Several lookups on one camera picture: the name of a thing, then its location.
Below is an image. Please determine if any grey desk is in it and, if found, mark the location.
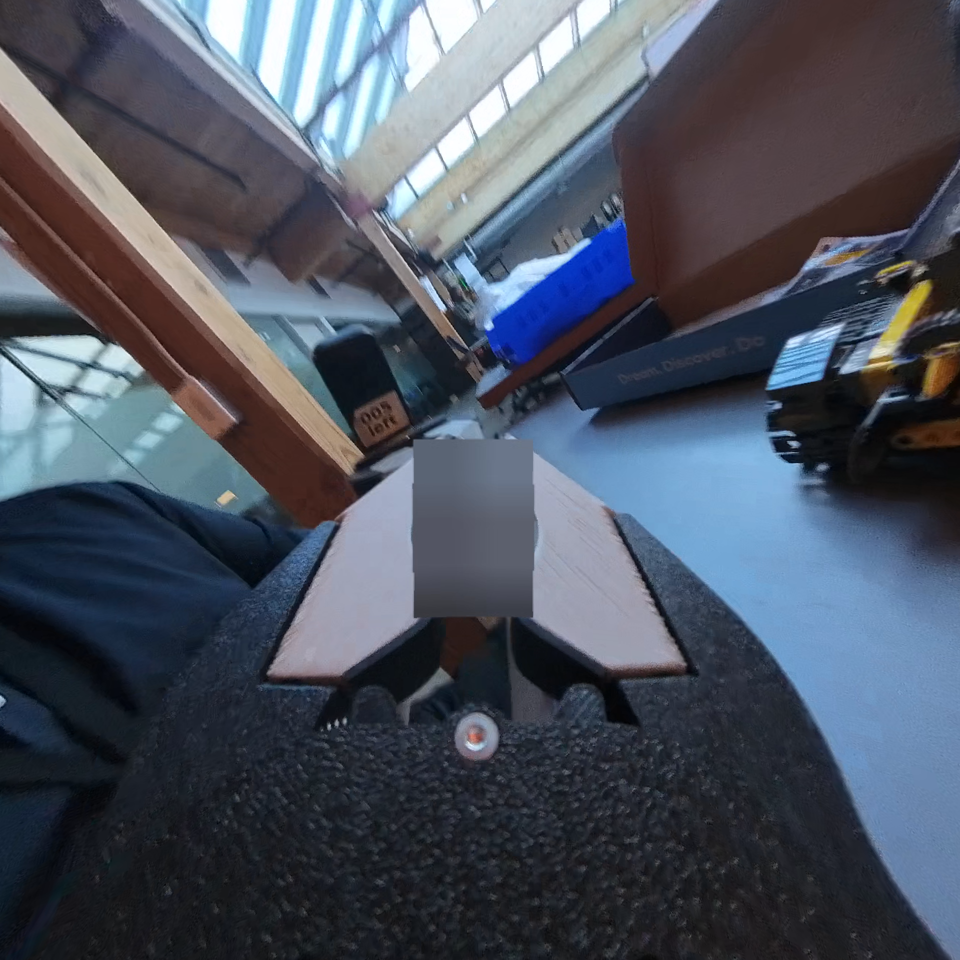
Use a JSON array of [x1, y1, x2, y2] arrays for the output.
[[510, 368, 960, 946]]

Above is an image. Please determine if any white plastic bag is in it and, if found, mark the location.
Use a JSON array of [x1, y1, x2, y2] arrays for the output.
[[488, 248, 580, 310]]

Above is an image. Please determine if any wooden post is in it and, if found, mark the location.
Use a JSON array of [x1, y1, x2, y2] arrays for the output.
[[0, 53, 364, 526]]

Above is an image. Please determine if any yellow grey toy bulldozer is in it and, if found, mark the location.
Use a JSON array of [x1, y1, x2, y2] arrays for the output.
[[765, 158, 960, 484]]

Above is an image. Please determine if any open cardboard box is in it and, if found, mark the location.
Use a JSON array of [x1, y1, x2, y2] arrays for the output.
[[612, 0, 960, 324]]

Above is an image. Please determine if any person's dark blue jacket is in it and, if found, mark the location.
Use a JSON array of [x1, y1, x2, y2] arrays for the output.
[[0, 483, 339, 960]]

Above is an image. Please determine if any navy box base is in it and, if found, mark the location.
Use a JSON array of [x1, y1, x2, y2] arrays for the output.
[[563, 263, 909, 411]]

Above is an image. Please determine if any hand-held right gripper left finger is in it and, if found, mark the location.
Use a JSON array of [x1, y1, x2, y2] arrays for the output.
[[270, 477, 445, 688]]

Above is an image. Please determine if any wooden table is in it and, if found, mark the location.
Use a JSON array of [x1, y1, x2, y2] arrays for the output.
[[477, 282, 655, 409]]

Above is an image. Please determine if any blue plastic bin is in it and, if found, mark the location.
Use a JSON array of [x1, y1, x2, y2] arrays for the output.
[[483, 222, 636, 369]]

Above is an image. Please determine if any printed booklet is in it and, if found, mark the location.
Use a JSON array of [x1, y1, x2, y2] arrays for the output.
[[788, 233, 910, 295]]

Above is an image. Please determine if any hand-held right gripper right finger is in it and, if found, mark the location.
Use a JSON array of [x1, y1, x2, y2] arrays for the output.
[[518, 458, 687, 681]]

